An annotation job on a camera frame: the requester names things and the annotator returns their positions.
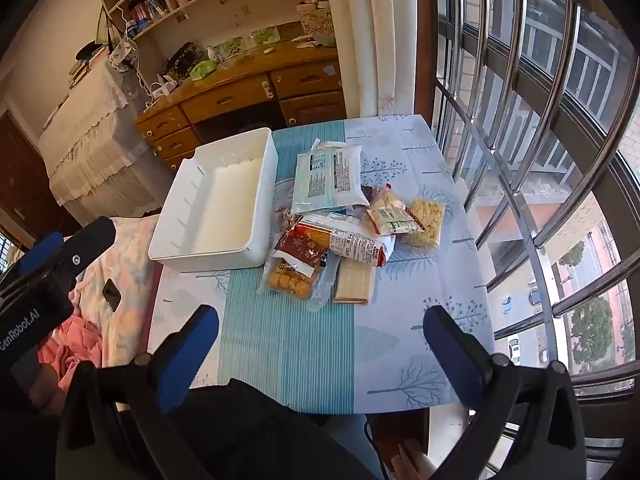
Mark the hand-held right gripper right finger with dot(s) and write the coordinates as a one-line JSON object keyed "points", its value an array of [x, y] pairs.
{"points": [[450, 345]]}

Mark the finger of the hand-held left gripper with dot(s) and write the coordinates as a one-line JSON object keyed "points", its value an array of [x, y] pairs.
{"points": [[44, 251], [90, 242]]}

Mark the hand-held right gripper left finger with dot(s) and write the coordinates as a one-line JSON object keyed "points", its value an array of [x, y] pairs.
{"points": [[192, 345]]}

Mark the beige wafer packet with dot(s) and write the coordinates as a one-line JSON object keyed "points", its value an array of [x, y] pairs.
{"points": [[352, 282]]}

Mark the clear bag of yellow puffs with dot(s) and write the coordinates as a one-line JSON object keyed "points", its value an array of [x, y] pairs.
{"points": [[425, 220]]}

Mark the white plastic bin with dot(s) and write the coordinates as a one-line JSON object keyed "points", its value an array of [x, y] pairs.
{"points": [[220, 210]]}

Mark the white snack packet black text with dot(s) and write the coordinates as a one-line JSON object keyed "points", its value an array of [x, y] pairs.
{"points": [[357, 245]]}

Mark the red label cookie packet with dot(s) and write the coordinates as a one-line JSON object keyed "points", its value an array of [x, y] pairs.
{"points": [[300, 252]]}

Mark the clear cracker packet red label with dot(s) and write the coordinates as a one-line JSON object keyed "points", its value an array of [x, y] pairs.
{"points": [[387, 207]]}

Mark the light blue snack packet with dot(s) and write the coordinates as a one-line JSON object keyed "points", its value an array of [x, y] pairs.
{"points": [[315, 185]]}

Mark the pink and white blanket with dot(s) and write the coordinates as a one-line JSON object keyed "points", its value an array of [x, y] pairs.
{"points": [[125, 260]]}

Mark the black phone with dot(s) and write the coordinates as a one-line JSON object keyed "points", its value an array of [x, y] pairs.
{"points": [[111, 294]]}

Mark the pink cloth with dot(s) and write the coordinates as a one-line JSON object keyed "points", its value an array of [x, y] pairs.
{"points": [[75, 345]]}

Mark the brown wooden door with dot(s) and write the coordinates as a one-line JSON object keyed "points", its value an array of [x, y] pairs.
{"points": [[20, 185]]}

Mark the white lace cover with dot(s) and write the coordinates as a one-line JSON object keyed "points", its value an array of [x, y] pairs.
{"points": [[90, 150]]}

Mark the blue and white printed tablecloth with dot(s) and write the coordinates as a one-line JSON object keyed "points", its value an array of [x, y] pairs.
{"points": [[300, 340]]}

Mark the metal window grille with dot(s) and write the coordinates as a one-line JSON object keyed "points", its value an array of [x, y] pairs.
{"points": [[542, 240]]}

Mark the white charger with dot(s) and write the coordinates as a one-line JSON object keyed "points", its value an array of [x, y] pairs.
{"points": [[160, 91]]}

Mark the wooden desk with drawers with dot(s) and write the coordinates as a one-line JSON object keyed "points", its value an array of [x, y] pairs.
{"points": [[225, 100]]}

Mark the green tissue pack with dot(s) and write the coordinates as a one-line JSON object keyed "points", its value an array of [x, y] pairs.
{"points": [[202, 70]]}

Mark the dark patterned bag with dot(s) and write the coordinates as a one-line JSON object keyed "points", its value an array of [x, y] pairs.
{"points": [[182, 57]]}

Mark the small white bottle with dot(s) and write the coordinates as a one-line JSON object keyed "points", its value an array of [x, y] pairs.
{"points": [[213, 53]]}

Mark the wooden desk hutch shelf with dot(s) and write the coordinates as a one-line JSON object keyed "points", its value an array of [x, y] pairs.
{"points": [[225, 5]]}

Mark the floral patterned box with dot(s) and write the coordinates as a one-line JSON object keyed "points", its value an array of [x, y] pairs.
{"points": [[317, 25]]}

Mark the cream curtain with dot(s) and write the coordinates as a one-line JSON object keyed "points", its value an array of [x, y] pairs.
{"points": [[370, 35]]}

